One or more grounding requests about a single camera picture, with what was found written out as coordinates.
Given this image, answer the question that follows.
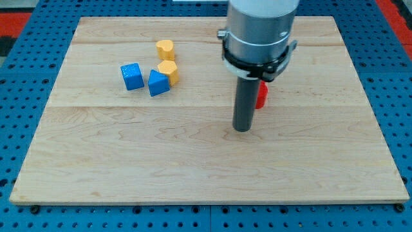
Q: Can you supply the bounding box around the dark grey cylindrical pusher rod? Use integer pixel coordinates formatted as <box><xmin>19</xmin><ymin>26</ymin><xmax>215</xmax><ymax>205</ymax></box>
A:
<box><xmin>232</xmin><ymin>77</ymin><xmax>260</xmax><ymax>132</ymax></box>

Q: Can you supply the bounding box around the red block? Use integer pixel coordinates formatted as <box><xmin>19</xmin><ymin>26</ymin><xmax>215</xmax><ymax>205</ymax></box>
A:
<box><xmin>255</xmin><ymin>81</ymin><xmax>268</xmax><ymax>109</ymax></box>

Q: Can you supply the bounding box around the black clamp ring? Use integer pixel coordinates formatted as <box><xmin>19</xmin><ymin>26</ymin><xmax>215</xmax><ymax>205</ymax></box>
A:
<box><xmin>221</xmin><ymin>39</ymin><xmax>298</xmax><ymax>82</ymax></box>

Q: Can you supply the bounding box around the blue cube block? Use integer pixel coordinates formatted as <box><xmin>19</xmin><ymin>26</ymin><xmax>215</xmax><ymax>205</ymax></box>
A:
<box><xmin>120</xmin><ymin>63</ymin><xmax>144</xmax><ymax>91</ymax></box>

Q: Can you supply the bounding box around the yellow hexagon block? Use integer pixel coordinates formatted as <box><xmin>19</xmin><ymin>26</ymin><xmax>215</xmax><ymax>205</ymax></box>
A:
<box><xmin>157</xmin><ymin>61</ymin><xmax>179</xmax><ymax>86</ymax></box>

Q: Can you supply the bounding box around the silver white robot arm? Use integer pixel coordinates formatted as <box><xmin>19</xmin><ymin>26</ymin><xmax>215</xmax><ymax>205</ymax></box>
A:
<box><xmin>217</xmin><ymin>0</ymin><xmax>299</xmax><ymax>82</ymax></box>

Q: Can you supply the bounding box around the light wooden board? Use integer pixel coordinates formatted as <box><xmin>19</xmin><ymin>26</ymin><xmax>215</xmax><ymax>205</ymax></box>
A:
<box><xmin>10</xmin><ymin>16</ymin><xmax>409</xmax><ymax>206</ymax></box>

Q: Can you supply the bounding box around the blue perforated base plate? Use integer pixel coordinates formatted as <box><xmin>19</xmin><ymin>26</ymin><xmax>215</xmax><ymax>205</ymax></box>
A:
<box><xmin>1</xmin><ymin>0</ymin><xmax>411</xmax><ymax>231</ymax></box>

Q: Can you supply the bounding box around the yellow heart block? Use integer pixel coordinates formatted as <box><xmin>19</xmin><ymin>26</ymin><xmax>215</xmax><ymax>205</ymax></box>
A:
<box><xmin>156</xmin><ymin>40</ymin><xmax>175</xmax><ymax>61</ymax></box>

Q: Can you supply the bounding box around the blue triangle block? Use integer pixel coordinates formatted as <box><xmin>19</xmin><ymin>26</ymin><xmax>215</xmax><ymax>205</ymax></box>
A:
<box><xmin>148</xmin><ymin>70</ymin><xmax>170</xmax><ymax>97</ymax></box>

